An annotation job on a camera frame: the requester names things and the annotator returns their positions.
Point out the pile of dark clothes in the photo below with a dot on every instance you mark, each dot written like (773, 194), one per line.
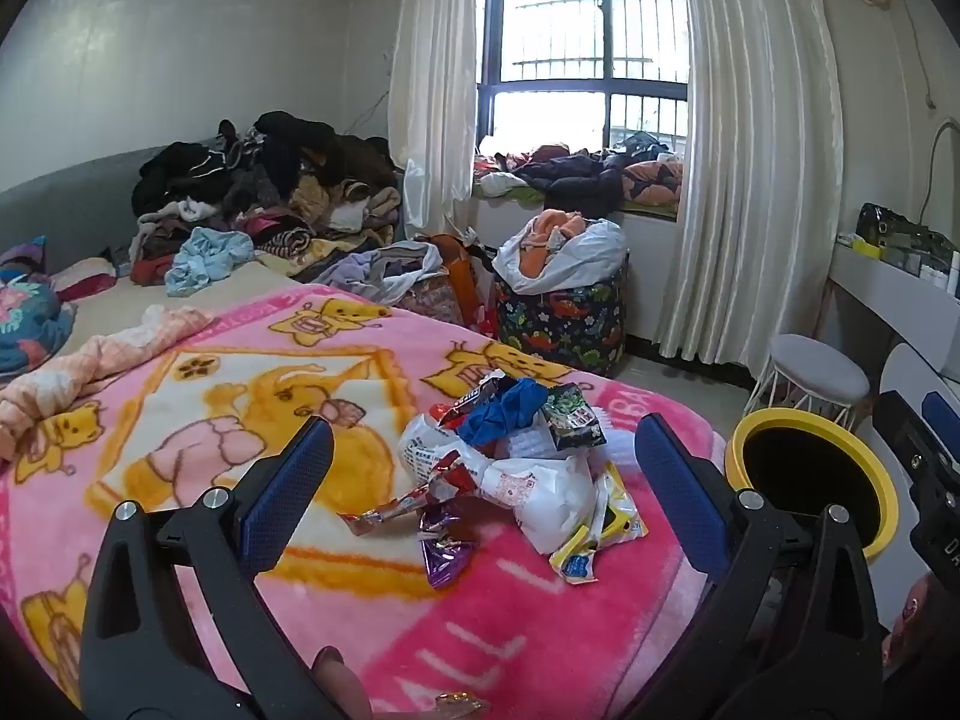
(262, 172)

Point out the blue floral quilt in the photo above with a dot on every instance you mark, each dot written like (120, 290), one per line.
(26, 315)

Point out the camouflage bag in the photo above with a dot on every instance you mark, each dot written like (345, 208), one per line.
(900, 229)

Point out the floral fabric bag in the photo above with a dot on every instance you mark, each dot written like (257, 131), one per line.
(435, 300)

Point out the curved vanity mirror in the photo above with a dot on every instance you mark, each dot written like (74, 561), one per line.
(937, 165)

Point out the large white plastic bag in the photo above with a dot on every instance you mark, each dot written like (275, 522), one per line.
(592, 247)

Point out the light blue cloth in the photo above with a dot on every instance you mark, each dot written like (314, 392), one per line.
(206, 259)

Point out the grey round stool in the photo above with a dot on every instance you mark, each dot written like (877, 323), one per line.
(814, 367)

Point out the pink printed blanket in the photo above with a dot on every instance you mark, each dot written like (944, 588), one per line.
(525, 615)

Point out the purple snack packet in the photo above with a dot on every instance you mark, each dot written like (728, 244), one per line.
(446, 559)

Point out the heap of quilted jackets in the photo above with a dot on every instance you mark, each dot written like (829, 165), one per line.
(577, 176)

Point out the dinosaur print storage bag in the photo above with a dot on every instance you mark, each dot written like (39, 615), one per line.
(562, 322)

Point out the yellow box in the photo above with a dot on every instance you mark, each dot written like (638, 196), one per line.
(855, 241)

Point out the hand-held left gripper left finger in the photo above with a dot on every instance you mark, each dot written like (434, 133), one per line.
(289, 495)

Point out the black bin with yellow rim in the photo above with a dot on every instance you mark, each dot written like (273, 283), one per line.
(810, 457)

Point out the green black snack packet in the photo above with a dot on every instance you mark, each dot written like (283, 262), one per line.
(574, 416)

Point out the peach fleece blanket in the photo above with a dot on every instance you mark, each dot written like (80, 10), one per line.
(90, 367)

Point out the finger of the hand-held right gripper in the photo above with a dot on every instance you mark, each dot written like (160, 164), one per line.
(942, 414)
(900, 442)

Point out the grey white vanity table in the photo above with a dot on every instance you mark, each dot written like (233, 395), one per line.
(877, 285)

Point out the red silver wrapper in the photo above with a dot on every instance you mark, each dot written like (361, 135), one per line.
(405, 506)

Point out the person's right hand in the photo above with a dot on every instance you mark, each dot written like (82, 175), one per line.
(904, 626)

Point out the white printed plastic bag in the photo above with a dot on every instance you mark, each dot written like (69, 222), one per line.
(547, 495)

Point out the person's left hand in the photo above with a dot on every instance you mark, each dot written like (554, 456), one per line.
(341, 686)

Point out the orange cloth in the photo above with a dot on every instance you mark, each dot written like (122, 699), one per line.
(551, 229)

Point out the white printed packet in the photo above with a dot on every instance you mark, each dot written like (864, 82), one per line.
(427, 450)

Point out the cream curtain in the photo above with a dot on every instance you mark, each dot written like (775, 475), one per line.
(750, 150)
(435, 75)

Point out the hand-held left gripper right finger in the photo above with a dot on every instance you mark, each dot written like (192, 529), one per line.
(679, 495)

